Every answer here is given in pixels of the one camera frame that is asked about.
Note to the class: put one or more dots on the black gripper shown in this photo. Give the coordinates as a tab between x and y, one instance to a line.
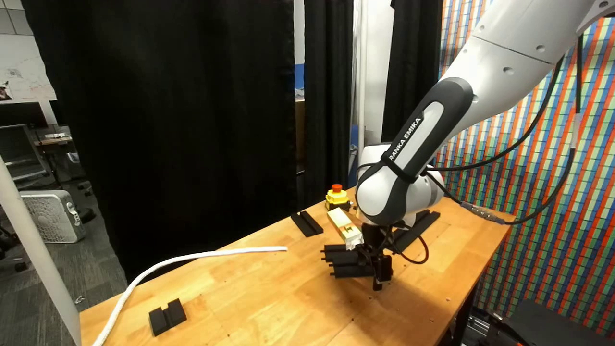
377	241

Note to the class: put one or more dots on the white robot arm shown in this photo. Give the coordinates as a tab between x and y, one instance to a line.
511	45

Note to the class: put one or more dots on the white vertical post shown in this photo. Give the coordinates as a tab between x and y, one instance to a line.
371	64

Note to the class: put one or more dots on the white metal pole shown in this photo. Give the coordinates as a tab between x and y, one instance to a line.
39	262

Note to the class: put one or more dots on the multicolour patterned backdrop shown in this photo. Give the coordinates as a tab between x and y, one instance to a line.
563	257

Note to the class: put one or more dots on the yellow emergency stop button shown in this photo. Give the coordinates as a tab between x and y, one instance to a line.
336	197

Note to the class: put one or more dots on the small black slotted block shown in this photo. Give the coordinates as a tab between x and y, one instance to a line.
167	318

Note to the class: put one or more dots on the black curtain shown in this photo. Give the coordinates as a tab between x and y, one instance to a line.
409	64
165	116
327	97

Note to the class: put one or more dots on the black case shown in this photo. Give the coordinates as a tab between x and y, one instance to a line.
557	328

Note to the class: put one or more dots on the grey perforated box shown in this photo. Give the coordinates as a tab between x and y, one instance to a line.
50	218

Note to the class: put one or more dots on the dark monitor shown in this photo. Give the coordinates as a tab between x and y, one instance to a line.
19	155

